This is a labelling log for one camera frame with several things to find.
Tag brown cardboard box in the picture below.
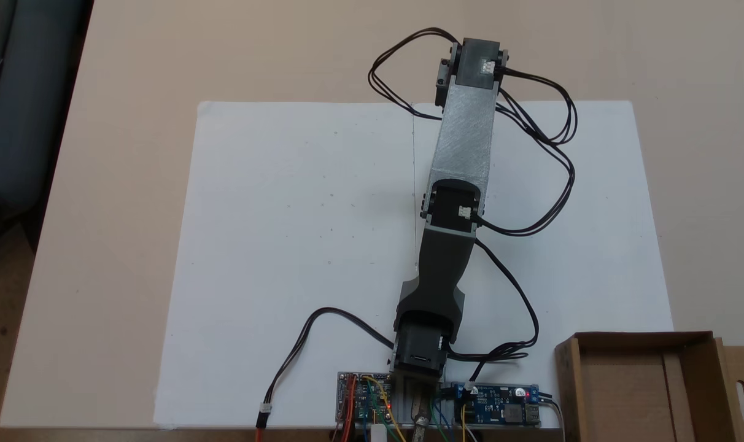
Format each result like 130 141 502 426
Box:
554 331 744 442

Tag blue power circuit board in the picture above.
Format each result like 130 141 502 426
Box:
449 382 541 427

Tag black wrist motor wire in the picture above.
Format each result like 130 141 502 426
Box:
470 64 576 237

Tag white paper sheet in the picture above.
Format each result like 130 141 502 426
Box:
413 100 675 430
153 101 417 430

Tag yellow jumper wire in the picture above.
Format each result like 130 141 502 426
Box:
363 376 405 442

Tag black elbow motor wire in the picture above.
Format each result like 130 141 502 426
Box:
449 236 540 384

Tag black gripper motor wire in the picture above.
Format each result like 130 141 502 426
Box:
367 28 462 120

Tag motor controller circuit board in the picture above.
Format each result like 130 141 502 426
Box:
336 371 396 425

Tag orange red jumper wires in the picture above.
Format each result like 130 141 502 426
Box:
332 374 357 442

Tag grey blue chair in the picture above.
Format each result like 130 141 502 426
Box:
0 0 95 246

